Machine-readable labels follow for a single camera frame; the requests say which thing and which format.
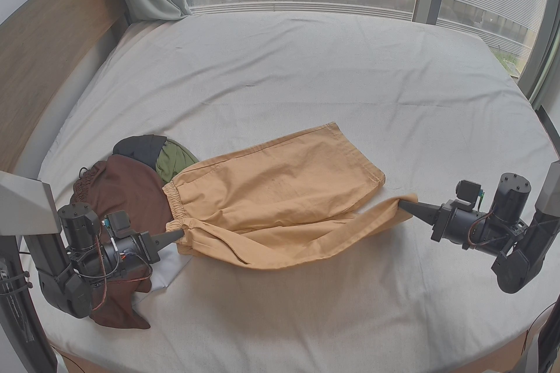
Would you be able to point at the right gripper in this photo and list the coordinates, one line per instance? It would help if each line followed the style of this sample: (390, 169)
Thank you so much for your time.
(459, 227)

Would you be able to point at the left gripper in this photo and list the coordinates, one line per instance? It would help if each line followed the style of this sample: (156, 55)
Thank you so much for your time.
(131, 253)

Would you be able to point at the tan shorts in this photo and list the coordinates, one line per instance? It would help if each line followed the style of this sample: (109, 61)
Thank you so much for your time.
(284, 196)

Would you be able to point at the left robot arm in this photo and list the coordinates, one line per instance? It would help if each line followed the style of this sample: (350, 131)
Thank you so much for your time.
(26, 205)

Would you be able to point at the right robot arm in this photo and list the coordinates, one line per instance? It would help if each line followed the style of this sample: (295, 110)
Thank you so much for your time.
(509, 196)

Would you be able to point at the bed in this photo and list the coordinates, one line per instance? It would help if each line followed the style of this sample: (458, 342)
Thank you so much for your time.
(306, 56)

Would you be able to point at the white garment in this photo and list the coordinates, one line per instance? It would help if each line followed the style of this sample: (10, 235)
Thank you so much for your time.
(170, 270)

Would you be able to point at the brown shorts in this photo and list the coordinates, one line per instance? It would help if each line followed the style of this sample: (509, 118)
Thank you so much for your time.
(131, 196)

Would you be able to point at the green garment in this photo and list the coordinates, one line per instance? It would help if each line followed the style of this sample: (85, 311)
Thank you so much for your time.
(175, 161)

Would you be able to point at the black garment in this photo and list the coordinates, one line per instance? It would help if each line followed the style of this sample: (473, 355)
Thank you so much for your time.
(135, 148)

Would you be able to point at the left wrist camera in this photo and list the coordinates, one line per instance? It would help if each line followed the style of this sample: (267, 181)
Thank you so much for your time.
(116, 222)

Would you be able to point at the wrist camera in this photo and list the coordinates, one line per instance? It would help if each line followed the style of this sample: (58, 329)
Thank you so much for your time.
(116, 222)
(468, 192)

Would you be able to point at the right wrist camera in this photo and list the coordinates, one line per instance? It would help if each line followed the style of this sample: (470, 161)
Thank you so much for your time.
(468, 192)

